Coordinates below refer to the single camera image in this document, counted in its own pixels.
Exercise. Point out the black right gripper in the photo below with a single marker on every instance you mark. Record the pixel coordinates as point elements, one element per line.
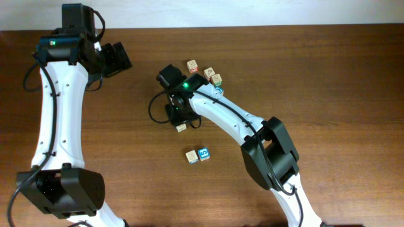
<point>169,110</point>

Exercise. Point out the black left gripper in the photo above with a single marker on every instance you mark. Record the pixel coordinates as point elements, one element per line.
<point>118,60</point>

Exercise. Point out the blue I wooden block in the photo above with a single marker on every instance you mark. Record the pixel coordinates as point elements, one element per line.
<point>181,127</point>

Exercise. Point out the blue H wooden block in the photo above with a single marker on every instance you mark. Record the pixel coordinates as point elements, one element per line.
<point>192,157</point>

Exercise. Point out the blue 5 wooden block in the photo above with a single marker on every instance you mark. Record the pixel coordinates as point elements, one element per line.
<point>204,154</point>

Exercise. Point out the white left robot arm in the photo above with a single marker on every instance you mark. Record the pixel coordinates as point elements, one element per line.
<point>58,183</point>

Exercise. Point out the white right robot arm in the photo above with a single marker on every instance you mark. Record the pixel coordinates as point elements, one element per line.
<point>269,154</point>

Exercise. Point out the blue D wooden block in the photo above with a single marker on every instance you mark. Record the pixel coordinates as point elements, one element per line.
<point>219,90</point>

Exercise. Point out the red E wooden block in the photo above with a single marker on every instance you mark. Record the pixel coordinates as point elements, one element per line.
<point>192,66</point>

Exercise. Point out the wooden K red block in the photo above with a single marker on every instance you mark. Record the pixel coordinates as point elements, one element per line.
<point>208,73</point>

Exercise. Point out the green B wooden block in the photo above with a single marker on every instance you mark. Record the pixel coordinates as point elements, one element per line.
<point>216,80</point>

